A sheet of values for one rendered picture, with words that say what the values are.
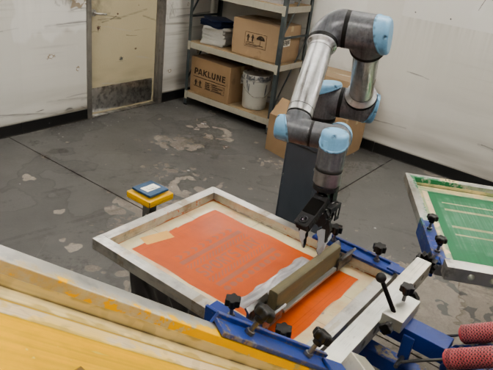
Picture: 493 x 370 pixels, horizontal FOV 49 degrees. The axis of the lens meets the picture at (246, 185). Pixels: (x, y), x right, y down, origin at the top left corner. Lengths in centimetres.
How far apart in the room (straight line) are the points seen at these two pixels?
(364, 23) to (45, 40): 387
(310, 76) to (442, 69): 375
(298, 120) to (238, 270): 51
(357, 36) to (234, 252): 78
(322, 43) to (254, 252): 70
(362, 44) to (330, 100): 40
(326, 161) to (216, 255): 55
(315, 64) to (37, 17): 378
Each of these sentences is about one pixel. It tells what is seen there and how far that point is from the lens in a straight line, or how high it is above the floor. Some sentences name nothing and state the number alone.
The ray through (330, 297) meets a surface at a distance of 169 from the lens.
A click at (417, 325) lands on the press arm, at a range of 154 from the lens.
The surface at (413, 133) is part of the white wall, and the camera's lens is 551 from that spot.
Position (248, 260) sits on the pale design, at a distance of 178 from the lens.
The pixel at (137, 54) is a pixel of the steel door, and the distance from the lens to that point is 603.
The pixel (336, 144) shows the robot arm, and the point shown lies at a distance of 142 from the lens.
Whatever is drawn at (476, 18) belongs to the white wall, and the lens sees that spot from 522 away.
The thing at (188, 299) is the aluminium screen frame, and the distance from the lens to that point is 154.
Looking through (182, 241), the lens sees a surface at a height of 95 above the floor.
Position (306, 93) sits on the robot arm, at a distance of 160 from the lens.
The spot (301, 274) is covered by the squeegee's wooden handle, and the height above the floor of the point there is 106.
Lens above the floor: 193
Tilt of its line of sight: 25 degrees down
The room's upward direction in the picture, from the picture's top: 7 degrees clockwise
